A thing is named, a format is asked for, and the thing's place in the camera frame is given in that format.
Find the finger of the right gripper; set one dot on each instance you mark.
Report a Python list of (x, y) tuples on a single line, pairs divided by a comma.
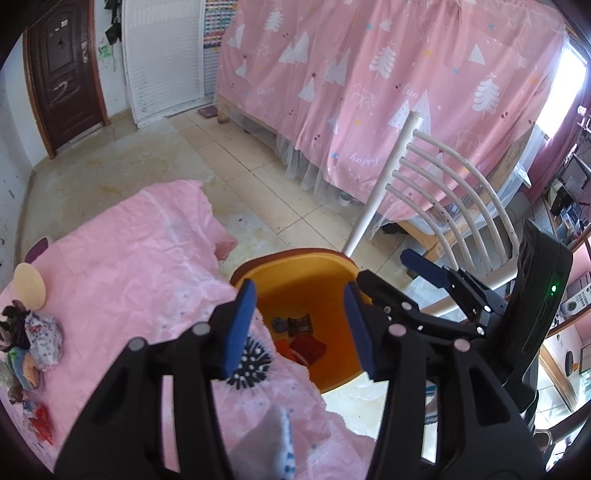
[(424, 268)]

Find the cream round scalp brush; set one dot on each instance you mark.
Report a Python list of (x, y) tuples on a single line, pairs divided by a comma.
[(29, 287)]

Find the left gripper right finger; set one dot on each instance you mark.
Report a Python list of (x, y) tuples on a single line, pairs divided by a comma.
[(455, 394)]

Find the orange trash bin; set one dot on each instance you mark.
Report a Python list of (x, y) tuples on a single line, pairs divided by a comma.
[(300, 294)]

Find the white blue cloth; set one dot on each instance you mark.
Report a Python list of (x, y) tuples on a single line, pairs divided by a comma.
[(267, 451)]

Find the colourful stuffed sock toy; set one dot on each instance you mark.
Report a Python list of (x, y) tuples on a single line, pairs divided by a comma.
[(32, 344)]

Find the pink tree-print bed curtain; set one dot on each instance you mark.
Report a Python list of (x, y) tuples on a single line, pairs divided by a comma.
[(336, 80)]

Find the red plastic trash bits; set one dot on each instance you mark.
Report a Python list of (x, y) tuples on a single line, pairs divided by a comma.
[(38, 420)]

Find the colourful wall chart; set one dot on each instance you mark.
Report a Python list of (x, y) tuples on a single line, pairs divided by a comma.
[(217, 17)]

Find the black white spiky ball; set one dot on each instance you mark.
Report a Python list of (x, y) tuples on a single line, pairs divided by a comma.
[(253, 366)]

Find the white metal chair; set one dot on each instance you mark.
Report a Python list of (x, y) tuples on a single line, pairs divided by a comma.
[(459, 205)]

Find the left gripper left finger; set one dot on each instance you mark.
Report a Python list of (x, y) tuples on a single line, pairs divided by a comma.
[(118, 434)]

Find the dark brown door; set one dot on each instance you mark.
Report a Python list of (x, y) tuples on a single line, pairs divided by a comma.
[(62, 76)]

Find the purple bathroom scale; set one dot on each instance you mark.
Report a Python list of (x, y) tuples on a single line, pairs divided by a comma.
[(37, 249)]

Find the white louvred wardrobe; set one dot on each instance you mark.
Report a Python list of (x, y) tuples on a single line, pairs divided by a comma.
[(163, 52)]

